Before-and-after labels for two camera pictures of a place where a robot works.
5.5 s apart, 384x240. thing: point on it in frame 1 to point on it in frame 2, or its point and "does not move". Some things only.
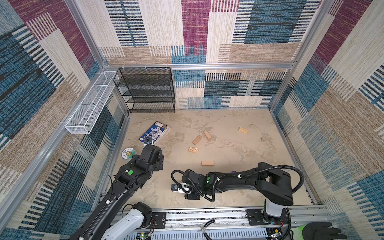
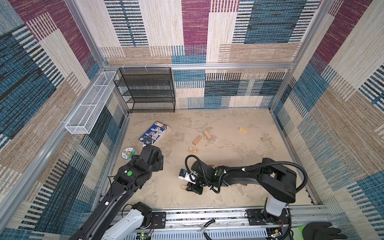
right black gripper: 191,196 to 194,188
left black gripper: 159,162 does not move
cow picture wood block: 193,149 does not move
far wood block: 243,130 does not move
